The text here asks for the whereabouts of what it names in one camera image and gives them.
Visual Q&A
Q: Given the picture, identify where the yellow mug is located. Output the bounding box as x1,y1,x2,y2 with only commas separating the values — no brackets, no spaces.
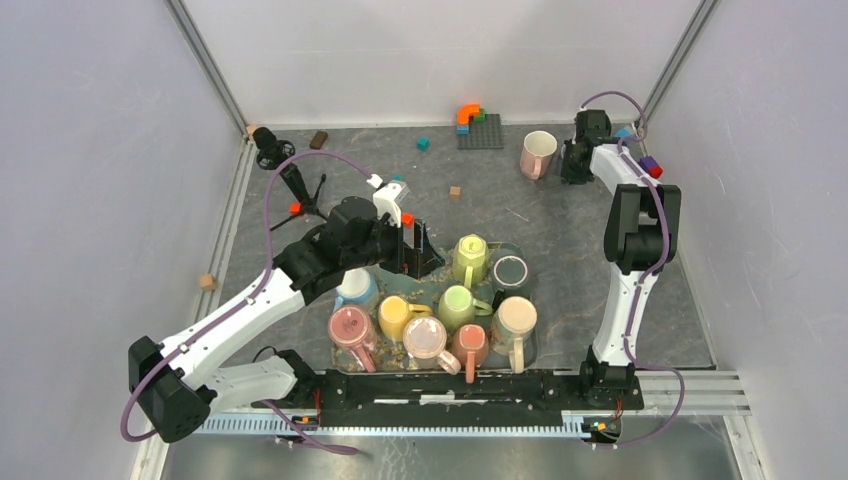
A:
378,295,433,343

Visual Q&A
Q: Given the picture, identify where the light green mug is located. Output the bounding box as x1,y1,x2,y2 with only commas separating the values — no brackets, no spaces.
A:
436,285,493,333

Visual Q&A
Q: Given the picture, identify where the tan cube at left edge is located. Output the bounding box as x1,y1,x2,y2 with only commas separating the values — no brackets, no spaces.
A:
198,273,218,292

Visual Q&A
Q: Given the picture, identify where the dark teal mug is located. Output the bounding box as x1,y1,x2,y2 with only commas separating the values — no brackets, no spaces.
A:
491,254,531,297

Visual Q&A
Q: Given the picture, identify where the light pink hexagonal mug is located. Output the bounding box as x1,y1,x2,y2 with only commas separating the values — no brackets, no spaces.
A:
519,130,558,180

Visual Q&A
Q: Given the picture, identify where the brown block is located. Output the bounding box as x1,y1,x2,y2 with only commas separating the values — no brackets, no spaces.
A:
309,130,329,150

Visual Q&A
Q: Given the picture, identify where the red cube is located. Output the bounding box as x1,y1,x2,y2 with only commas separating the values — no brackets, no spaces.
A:
401,213,415,228

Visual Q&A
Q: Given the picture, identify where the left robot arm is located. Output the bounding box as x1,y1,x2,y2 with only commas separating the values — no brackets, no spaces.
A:
120,196,444,443

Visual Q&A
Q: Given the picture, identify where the floral teal tray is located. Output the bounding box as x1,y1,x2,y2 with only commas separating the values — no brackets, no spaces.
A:
332,241,540,374

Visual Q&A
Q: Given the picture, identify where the light blue mug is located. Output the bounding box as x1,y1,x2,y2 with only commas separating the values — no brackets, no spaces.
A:
333,268,379,311

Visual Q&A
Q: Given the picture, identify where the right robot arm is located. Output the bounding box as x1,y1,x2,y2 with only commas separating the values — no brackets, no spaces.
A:
560,109,682,408

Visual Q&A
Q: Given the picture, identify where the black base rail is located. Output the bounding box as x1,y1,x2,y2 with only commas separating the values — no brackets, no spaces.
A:
273,350,645,428

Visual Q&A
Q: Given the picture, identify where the red-pink mug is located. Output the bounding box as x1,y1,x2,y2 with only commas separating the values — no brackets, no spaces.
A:
327,305,378,373

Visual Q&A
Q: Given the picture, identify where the cream and green mug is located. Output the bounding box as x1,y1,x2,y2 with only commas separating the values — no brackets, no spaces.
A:
490,296,538,374

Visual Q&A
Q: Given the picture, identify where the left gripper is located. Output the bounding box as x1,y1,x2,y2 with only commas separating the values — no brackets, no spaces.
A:
343,210,445,279

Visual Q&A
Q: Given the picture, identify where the purple and red block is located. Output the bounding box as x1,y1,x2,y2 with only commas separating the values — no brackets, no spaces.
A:
638,155,664,179

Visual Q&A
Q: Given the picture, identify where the pale pink mug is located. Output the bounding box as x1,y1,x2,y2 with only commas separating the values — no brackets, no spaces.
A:
402,316,461,375

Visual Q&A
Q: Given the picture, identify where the grey lego baseplate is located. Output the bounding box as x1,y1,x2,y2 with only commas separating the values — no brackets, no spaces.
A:
456,114,504,150

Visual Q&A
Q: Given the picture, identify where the coral mug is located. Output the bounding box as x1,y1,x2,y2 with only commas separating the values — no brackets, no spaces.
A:
451,324,489,384

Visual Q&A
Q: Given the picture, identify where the yellow-green hexagonal mug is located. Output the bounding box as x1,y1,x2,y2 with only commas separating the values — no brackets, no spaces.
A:
452,234,490,289

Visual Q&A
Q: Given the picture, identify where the orange curved block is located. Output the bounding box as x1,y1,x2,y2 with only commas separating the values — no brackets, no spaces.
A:
456,103,481,125

